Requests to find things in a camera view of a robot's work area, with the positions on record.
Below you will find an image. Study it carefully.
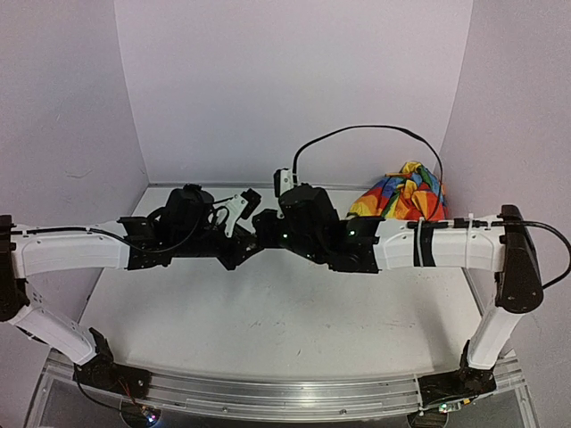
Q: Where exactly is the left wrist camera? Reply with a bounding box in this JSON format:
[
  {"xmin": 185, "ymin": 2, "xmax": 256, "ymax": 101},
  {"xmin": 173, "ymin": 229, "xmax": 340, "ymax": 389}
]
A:
[{"xmin": 218, "ymin": 194, "xmax": 241, "ymax": 238}]

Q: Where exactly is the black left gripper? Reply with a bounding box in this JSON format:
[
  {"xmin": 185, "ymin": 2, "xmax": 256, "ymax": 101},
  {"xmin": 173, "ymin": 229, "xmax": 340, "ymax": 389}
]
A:
[{"xmin": 175, "ymin": 223, "xmax": 262, "ymax": 270}]

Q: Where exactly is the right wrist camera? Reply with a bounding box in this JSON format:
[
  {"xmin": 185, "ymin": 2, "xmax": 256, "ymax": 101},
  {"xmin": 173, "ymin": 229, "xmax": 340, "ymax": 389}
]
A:
[{"xmin": 273, "ymin": 168, "xmax": 297, "ymax": 198}]

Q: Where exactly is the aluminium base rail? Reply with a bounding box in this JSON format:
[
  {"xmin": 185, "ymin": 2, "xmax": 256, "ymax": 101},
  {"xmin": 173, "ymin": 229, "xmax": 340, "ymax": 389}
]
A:
[{"xmin": 26, "ymin": 356, "xmax": 536, "ymax": 428}]

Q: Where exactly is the rainbow coloured sleeve cloth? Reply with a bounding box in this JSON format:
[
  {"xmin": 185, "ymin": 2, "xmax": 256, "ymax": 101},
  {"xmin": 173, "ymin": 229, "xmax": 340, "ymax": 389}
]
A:
[{"xmin": 347, "ymin": 161, "xmax": 449, "ymax": 221}]

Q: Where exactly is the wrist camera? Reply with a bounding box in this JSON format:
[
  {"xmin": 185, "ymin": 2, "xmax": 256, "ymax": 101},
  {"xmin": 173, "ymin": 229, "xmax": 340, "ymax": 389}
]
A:
[
  {"xmin": 218, "ymin": 194, "xmax": 241, "ymax": 238},
  {"xmin": 273, "ymin": 168, "xmax": 297, "ymax": 198}
]

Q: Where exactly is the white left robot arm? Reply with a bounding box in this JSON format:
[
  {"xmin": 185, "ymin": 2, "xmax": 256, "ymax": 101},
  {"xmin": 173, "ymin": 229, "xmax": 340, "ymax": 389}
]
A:
[{"xmin": 1, "ymin": 185, "xmax": 261, "ymax": 390}]

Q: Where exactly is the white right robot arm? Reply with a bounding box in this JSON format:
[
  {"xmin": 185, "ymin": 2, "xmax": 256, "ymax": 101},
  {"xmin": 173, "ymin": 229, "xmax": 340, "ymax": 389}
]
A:
[{"xmin": 252, "ymin": 185, "xmax": 544, "ymax": 370}]

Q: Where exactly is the black left camera cable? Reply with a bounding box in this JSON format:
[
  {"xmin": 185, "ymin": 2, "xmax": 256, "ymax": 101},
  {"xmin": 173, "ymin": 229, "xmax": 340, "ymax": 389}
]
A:
[{"xmin": 12, "ymin": 193, "xmax": 237, "ymax": 255}]

